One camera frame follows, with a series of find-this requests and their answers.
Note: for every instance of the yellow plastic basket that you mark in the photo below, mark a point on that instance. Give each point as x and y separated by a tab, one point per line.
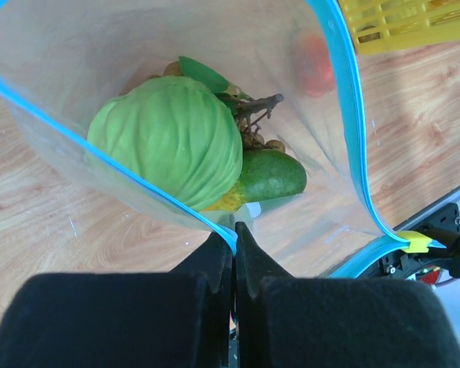
378	27

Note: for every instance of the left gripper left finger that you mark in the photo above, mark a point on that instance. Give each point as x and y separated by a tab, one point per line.
177	318

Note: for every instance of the green cabbage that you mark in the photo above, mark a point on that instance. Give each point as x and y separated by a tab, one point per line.
174	133

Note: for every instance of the red bell pepper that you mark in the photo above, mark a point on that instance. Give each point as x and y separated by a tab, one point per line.
311	65

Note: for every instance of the clear zip top bag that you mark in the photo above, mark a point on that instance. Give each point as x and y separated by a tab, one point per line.
61	60

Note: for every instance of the green longan bunch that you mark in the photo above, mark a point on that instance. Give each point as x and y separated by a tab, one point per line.
247	112

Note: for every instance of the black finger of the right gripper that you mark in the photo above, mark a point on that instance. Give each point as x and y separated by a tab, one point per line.
447	257

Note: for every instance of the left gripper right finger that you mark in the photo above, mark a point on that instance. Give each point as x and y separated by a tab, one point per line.
284	321

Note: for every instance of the green yellow mango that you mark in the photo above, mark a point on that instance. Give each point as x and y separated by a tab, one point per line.
266	174

